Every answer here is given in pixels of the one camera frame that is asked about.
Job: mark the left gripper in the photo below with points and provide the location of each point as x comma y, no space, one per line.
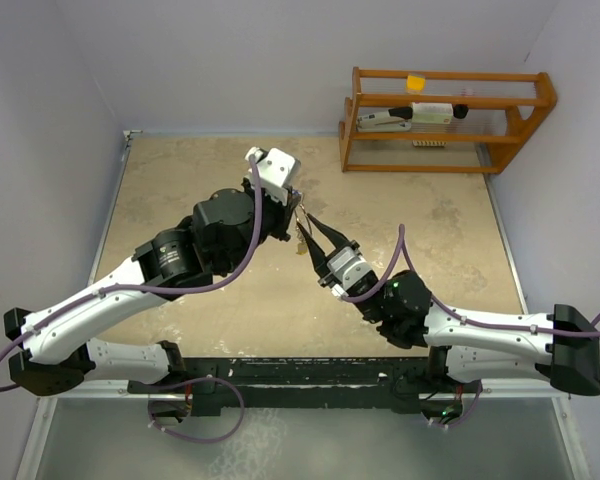
283,213

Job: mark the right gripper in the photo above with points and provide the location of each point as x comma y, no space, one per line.
319,261

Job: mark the large metal keyring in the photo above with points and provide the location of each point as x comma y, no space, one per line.
301,216

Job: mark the bunch of metal keys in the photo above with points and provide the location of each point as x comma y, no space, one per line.
301,246

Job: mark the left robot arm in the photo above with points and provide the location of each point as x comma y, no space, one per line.
60,347

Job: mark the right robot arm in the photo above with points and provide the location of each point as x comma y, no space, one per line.
561,348

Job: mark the wooden shelf rack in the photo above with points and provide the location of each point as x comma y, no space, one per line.
497,111

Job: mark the white stapler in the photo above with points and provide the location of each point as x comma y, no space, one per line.
397,119

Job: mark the small comb binding piece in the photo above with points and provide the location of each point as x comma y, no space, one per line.
429,144

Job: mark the white green box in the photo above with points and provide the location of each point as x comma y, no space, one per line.
432,113

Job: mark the yellow sticky note block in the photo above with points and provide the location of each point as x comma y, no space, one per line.
415,84

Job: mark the small black object on shelf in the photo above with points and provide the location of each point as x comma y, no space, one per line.
460,111

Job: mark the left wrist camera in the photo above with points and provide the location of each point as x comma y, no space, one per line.
277,170

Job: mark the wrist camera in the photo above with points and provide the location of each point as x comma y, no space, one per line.
277,170
350,270

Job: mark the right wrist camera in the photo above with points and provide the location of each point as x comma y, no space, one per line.
350,270

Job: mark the black mounting base rail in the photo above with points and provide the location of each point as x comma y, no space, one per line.
404,385

